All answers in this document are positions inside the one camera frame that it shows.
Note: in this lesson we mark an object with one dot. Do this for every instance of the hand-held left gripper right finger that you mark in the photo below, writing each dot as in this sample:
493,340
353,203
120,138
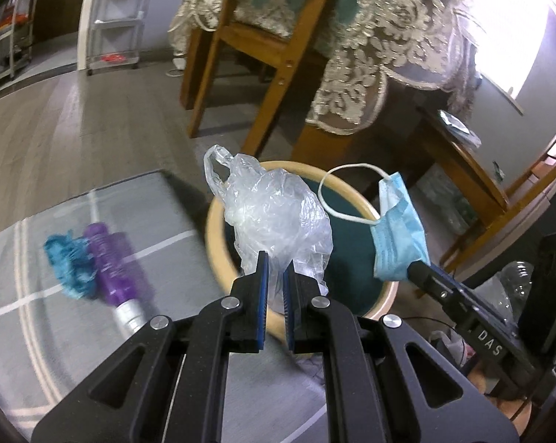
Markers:
287,314

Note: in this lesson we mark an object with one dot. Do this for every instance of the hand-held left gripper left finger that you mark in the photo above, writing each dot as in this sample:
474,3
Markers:
261,304

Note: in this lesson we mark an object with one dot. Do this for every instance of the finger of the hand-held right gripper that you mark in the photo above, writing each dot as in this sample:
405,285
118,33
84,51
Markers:
467,314

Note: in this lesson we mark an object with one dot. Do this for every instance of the green bin with beige rim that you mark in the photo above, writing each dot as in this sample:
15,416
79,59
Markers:
352,258

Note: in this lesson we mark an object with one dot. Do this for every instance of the clear plastic bag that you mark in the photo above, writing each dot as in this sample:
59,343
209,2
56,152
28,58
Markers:
278,212

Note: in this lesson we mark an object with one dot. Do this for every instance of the blue face mask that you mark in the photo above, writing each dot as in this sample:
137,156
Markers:
398,230

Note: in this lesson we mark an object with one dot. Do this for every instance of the clear plastic bottle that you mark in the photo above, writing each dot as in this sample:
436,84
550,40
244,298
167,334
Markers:
513,286

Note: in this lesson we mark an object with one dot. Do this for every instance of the wooden side table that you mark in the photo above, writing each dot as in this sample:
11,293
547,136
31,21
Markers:
462,161

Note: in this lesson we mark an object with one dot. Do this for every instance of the purple bottle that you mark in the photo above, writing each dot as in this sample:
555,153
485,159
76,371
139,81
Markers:
109,263

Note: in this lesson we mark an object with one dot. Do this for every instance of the teal crumpled wrapper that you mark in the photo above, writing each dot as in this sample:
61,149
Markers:
70,263

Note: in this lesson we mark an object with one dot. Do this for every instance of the grey plaid mat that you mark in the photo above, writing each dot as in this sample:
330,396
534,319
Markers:
52,360

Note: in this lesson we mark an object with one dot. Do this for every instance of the wooden chair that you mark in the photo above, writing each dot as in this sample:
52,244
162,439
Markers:
268,46

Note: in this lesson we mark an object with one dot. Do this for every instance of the lace chair cushion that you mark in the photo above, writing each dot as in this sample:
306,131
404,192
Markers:
264,7

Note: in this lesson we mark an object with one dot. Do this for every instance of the white shelf rack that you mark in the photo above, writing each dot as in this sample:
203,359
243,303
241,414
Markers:
116,18

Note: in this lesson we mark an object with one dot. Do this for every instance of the dark wooden low cabinet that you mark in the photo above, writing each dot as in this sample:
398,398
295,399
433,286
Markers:
56,14

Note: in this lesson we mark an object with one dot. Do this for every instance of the metal shelf rack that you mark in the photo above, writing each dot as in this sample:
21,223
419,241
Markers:
10,23

